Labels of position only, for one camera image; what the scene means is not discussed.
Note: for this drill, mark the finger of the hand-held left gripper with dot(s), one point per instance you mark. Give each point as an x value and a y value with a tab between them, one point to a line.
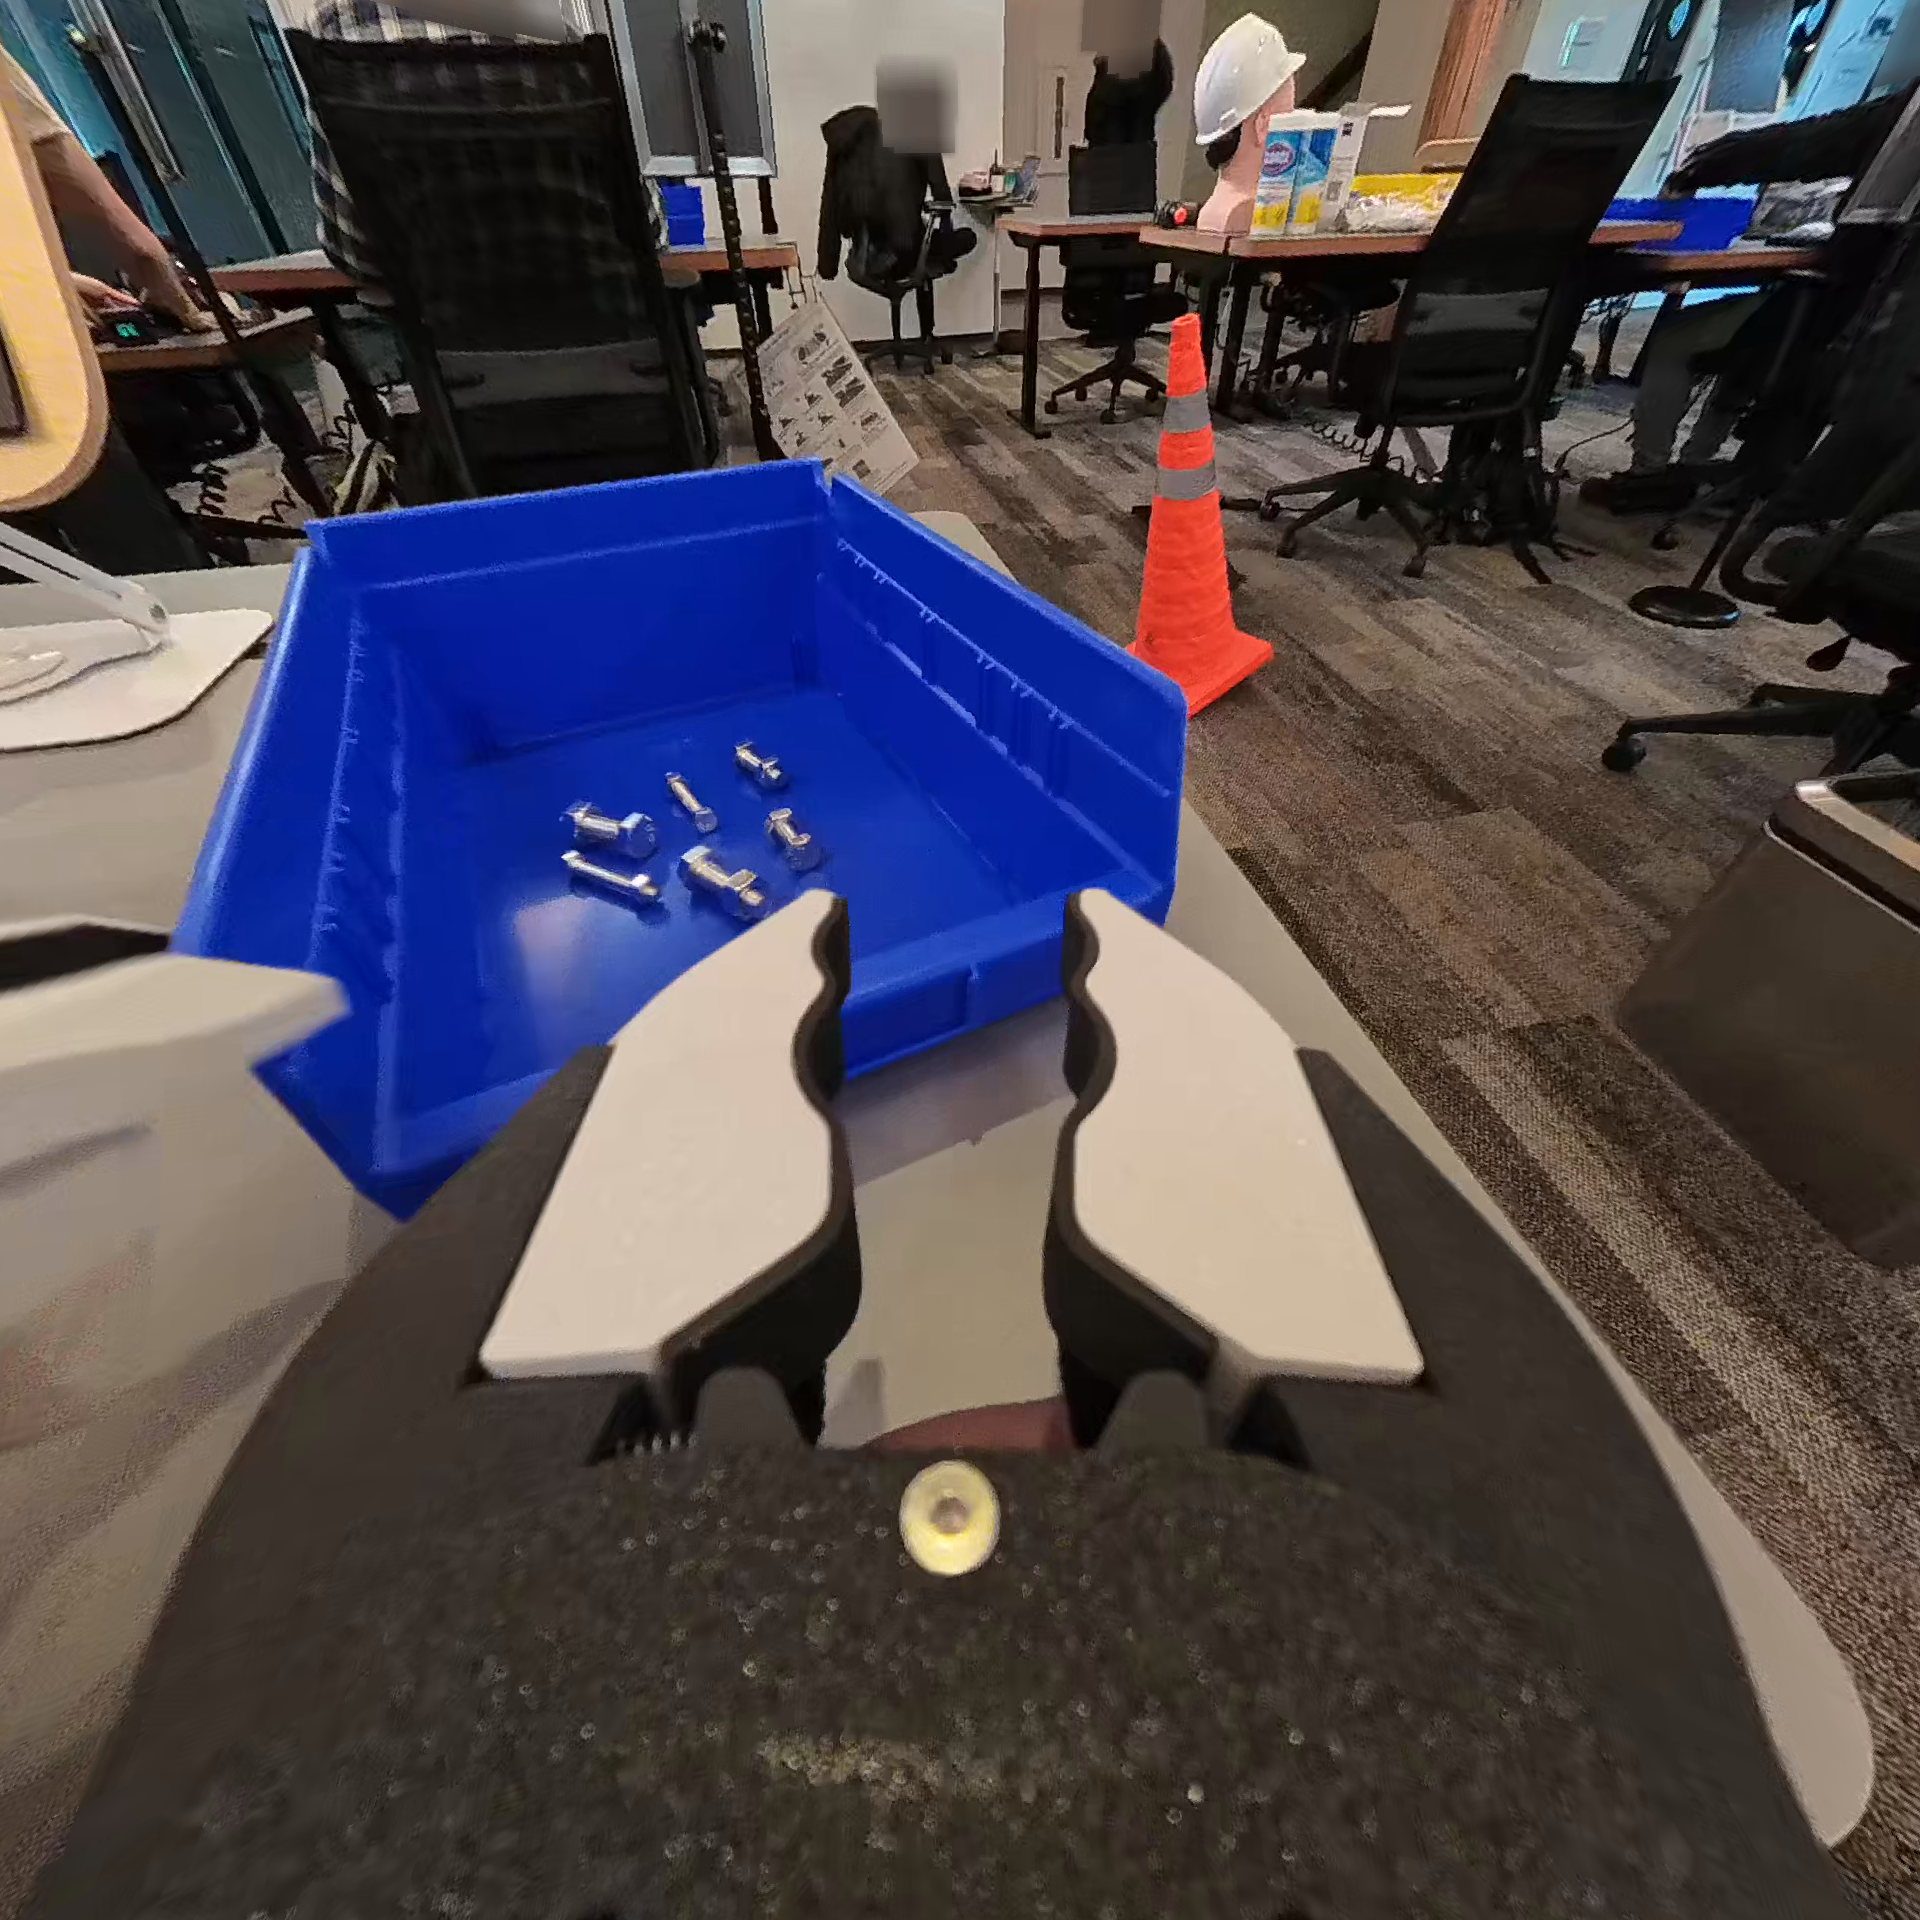
135	1065

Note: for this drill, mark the blue plastic bin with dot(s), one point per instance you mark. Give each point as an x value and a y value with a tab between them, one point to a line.
480	662

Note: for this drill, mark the black office chair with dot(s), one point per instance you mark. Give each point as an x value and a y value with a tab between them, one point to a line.
510	241
1500	270
1832	572

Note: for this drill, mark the wooden table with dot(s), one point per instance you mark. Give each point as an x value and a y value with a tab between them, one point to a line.
1352	256

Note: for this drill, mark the orange traffic cone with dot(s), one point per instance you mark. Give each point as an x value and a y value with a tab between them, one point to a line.
1192	601

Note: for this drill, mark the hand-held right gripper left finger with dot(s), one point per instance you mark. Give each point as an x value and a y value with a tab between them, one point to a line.
661	1200

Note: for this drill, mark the white leaning sign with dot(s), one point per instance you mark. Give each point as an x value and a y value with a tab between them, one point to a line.
836	392

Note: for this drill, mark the white hard hat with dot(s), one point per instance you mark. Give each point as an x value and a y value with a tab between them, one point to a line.
1244	76

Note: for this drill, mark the group of silver bolts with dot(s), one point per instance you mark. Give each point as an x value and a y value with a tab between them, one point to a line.
611	826

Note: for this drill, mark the grey desk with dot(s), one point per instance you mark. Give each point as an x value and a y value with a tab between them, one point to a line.
135	1322

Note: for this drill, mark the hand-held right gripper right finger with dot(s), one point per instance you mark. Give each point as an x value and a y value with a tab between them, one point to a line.
1246	1200

